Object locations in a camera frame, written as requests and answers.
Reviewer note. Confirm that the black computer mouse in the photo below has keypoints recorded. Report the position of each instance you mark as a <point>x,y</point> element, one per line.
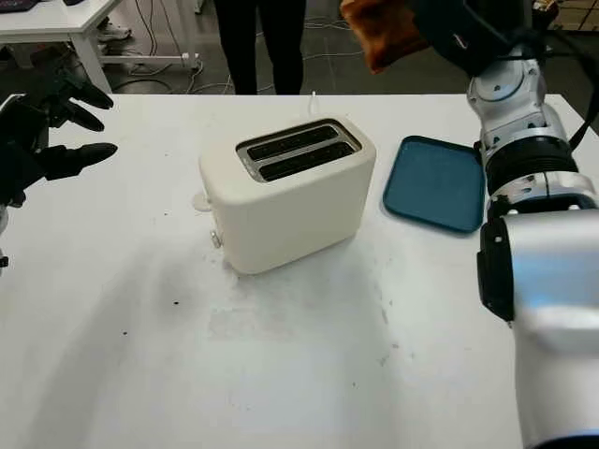
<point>72,2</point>

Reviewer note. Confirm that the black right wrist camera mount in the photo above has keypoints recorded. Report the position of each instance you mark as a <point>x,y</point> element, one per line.
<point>468,47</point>

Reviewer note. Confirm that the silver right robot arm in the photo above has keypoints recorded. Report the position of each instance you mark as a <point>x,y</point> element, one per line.
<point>552,280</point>

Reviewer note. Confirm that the person in black trousers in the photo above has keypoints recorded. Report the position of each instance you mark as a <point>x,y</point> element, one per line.
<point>243,47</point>

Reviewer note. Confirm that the cream two-slot toaster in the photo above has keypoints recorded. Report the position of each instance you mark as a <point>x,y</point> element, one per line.
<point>290,220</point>

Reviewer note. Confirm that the toast slice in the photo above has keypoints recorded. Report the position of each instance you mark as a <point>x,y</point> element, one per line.
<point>384,33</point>

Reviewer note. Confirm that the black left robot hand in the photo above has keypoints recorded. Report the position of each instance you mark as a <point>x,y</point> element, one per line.
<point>21,126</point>

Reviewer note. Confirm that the dark laptop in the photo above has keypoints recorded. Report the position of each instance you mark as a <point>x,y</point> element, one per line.
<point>16,4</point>

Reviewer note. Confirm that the white office desk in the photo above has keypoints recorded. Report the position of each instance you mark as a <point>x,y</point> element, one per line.
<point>47,21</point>

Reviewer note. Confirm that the wooden shipping crate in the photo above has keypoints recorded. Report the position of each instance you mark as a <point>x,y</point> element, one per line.
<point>578,11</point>

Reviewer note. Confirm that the black waste bin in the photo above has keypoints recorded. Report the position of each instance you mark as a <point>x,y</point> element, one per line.
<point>545,11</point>

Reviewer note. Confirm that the blue plastic tray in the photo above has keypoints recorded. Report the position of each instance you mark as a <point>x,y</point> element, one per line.
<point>433,187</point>

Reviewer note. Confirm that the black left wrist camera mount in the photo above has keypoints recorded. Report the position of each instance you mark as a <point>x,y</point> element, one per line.
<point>14,180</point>

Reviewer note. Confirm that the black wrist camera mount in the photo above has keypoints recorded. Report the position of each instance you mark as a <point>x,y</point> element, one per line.
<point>14,180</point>
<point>468,47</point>

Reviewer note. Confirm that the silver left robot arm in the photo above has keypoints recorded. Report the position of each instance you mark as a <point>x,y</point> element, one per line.
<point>3,229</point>

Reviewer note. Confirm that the white sneaker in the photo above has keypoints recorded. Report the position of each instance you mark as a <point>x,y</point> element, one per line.
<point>114,32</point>

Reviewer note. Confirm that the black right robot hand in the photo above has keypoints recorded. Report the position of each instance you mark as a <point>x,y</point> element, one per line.
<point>496,11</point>

